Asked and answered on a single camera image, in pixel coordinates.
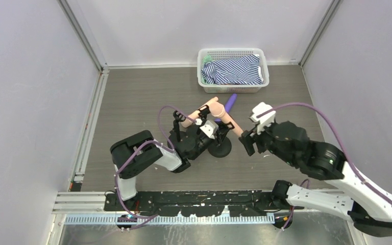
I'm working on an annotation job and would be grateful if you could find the black stand front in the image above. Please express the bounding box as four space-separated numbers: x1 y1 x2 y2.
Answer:
207 123 233 158

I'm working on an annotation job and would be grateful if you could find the white plastic basket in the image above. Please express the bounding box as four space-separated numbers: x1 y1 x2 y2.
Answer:
197 48 270 93

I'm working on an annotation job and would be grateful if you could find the black stand left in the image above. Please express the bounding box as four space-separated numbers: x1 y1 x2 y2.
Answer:
168 110 187 151

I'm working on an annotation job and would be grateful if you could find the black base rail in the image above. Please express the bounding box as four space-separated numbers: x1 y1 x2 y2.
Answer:
52 190 352 226

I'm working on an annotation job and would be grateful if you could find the black stand middle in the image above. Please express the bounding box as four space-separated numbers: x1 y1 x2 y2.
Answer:
196 105 211 122

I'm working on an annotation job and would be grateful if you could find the black stand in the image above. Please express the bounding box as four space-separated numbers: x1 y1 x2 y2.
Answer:
196 105 211 122
207 123 233 158
168 110 187 151

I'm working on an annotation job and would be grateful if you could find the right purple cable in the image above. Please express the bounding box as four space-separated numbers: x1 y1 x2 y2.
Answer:
257 102 392 219

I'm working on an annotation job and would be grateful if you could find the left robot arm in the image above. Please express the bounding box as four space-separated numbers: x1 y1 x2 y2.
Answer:
110 120 233 201

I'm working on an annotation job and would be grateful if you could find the peach microphone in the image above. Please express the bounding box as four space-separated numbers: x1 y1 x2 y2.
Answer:
209 102 243 137
181 96 218 128

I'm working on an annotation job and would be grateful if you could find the purple microphone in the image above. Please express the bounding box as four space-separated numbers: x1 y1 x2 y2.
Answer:
214 93 237 123

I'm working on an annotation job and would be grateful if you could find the green cloth item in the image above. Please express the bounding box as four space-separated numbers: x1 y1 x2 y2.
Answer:
202 54 212 65

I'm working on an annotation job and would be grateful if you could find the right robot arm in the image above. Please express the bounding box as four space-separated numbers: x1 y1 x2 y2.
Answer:
239 121 392 237

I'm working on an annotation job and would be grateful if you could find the blue striped cloth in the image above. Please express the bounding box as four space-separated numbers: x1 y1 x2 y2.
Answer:
201 54 264 85

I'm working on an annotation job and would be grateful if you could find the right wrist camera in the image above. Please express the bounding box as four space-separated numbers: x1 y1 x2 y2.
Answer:
249 102 276 135

